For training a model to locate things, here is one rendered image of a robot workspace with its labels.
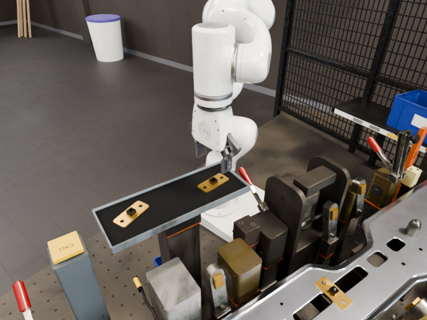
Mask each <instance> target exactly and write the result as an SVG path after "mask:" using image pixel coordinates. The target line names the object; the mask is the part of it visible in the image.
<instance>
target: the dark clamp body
mask: <svg viewBox="0 0 427 320"><path fill-rule="evenodd" d="M251 217H252V218H253V219H254V220H255V221H256V222H257V223H258V224H259V225H260V226H261V229H260V236H259V243H257V244H256V250H255V252H256V253H257V254H258V255H259V256H260V258H261V259H262V266H261V275H260V280H259V292H258V293H256V294H255V295H254V298H255V297H256V296H257V295H259V294H261V293H262V292H263V291H265V290H267V289H268V288H270V287H271V286H272V285H274V284H276V283H277V280H276V274H277V270H278V263H279V261H280V260H282V259H283V252H284V249H285V243H286V238H287V232H288V227H287V226H286V225H285V224H284V223H283V222H282V221H281V220H279V219H278V218H277V217H276V216H274V215H273V214H272V213H271V212H270V211H269V210H267V211H265V212H261V211H260V212H258V213H256V214H254V215H252V216H251Z"/></svg>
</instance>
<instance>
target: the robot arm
mask: <svg viewBox="0 0 427 320"><path fill-rule="evenodd" d="M202 19H203V23H199V24H196V25H195V26H193V27H192V40H193V74H194V101H195V103H194V109H193V121H192V122H191V123H189V127H190V129H191V131H192V132H191V134H192V136H193V138H194V143H196V157H197V158H199V157H201V156H204V155H205V154H207V147H208V148H210V149H212V150H213V151H211V152H209V153H208V155H207V159H206V166H208V165H210V164H213V163H216V162H218V161H221V173H223V174H224V173H226V172H227V171H229V170H233V171H234V172H235V168H236V162H237V160H238V159H239V158H240V157H241V156H243V155H244V154H246V153H247V152H248V151H249V150H250V149H251V148H252V147H253V146H254V144H255V143H256V140H257V136H258V129H257V125H256V124H255V123H254V122H253V121H252V120H251V119H249V118H246V117H240V116H233V112H232V108H231V106H230V104H231V102H232V101H233V100H234V99H235V98H236V97H237V96H238V95H239V94H240V92H241V89H242V87H243V83H260V82H262V81H263V80H265V78H266V77H267V75H268V73H269V67H270V61H271V37H270V34H269V31H268V30H269V29H270V28H271V27H272V25H273V24H274V21H275V8H274V6H273V3H272V1H271V0H209V1H208V2H207V3H206V5H205V6H204V8H203V13H202ZM238 206H239V198H238V197H236V198H234V199H232V200H230V201H228V202H226V203H224V204H221V205H219V206H217V207H215V208H212V209H211V210H208V211H206V212H204V214H206V215H208V216H211V217H226V216H229V215H231V214H233V213H234V212H235V211H236V210H237V209H238Z"/></svg>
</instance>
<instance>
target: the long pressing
mask: <svg viewBox="0 0 427 320"><path fill-rule="evenodd" d="M413 219H418V220H419V221H420V222H421V225H422V226H421V230H420V231H419V234H418V235H417V236H416V237H412V236H409V235H407V234H406V233H405V229H406V227H407V225H408V223H409V222H410V221H411V220H413ZM362 232H363V236H364V239H365V246H364V247H363V248H362V249H360V250H358V251H357V252H356V253H355V254H353V255H351V256H350V257H349V258H347V259H346V260H345V261H343V262H342V263H340V264H339V265H336V266H328V265H320V264H315V263H307V264H305V265H303V266H301V267H299V268H298V269H297V270H295V271H293V272H292V273H291V274H289V275H288V276H286V277H284V278H283V279H282V280H280V281H278V282H277V283H276V284H274V285H272V286H271V287H270V288H268V289H267V290H265V291H263V292H262V293H261V294H259V295H257V296H256V297H255V298H253V299H251V300H250V301H249V302H247V303H246V304H244V305H242V306H241V307H240V308H238V309H236V310H235V311H234V312H232V313H230V314H229V315H228V316H226V317H225V318H223V319H221V320H295V319H294V314H295V313H296V312H298V311H299V310H301V309H302V308H303V307H304V306H306V305H307V304H308V303H310V302H311V301H312V300H314V299H315V298H316V297H318V296H319V295H321V294H324V292H323V291H322V290H320V289H319V288H318V287H317V286H316V285H315V282H316V281H317V280H319V279H320V278H322V277H323V276H326V277H327V278H328V279H330V280H331V281H332V282H333V283H334V284H335V283H336V282H338V281H339V280H340V279H342V278H343V277H344V276H345V275H347V274H348V273H350V272H351V271H352V270H353V269H355V268H356V267H360V268H362V269H363V270H364V271H365V272H366V273H367V276H365V277H364V278H363V279H362V280H361V281H359V282H358V283H357V284H355V285H354V286H353V287H352V288H350V289H349V290H348V291H347V292H345V294H346V295H347V296H348V297H349V298H350V299H352V301H353V303H352V304H351V305H350V306H349V307H348V308H346V309H345V310H341V309H340V308H339V307H338V306H337V305H336V304H335V303H334V302H333V301H331V302H332V303H331V304H330V305H329V306H328V307H327V308H325V309H324V310H323V311H321V312H320V313H319V314H318V315H317V316H315V317H314V318H312V320H378V319H379V318H380V317H381V316H382V315H383V314H384V313H385V312H386V311H387V310H388V309H389V308H390V307H391V306H392V305H394V304H395V303H396V302H397V301H398V300H399V299H400V298H401V297H403V296H404V295H405V294H406V292H408V291H409V290H410V289H411V288H412V287H413V286H414V285H416V284H418V283H423V282H427V179H426V180H425V181H423V182H421V183H420V184H419V185H417V186H415V187H414V188H413V189H411V190H410V191H408V192H406V193H405V194H403V195H402V196H400V197H399V198H397V199H396V200H394V201H393V202H391V203H389V204H388V205H387V206H385V207H383V208H382V209H380V210H379V211H377V212H376V213H374V214H373V215H371V216H370V217H368V218H366V219H365V220H364V221H363V224H362ZM394 239H397V240H399V241H401V242H403V243H404V245H405V246H404V247H402V248H401V249H400V250H398V251H393V250H392V249H390V248H389V247H387V244H388V243H389V242H391V241H392V240H394ZM419 248H421V249H422V251H421V250H419ZM377 252H378V253H381V254H382V255H384V256H385V257H386V258H387V260H386V261H385V262H383V263H382V264H381V265H380V266H378V267H374V266H373V265H371V264H370V263H368V261H367V259H368V258H369V257H371V256H372V255H373V254H374V253H377ZM402 263H404V264H405V265H402ZM324 295H325V294H324ZM280 303H282V304H283V305H280Z"/></svg>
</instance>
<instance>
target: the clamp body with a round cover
mask: <svg viewBox="0 0 427 320"><path fill-rule="evenodd" d="M217 265H219V266H220V267H221V268H222V269H223V271H224V276H225V281H226V290H227V299H228V305H229V307H230V308H231V313H232V312H234V311H235V310H236V309H238V308H240V307H241V306H242V305H244V304H246V303H247V302H249V301H250V300H251V299H253V298H254V295H255V294H256V293H258V292H259V280H260V275H261V266H262V259H261V258H260V256H259V255H258V254H257V253H256V252H255V251H254V250H253V249H252V248H251V247H250V246H249V245H248V244H247V243H246V242H245V241H244V240H243V239H242V238H236V239H235V240H233V241H231V242H229V243H227V244H225V245H224V246H221V247H220V248H219V249H218V250H217Z"/></svg>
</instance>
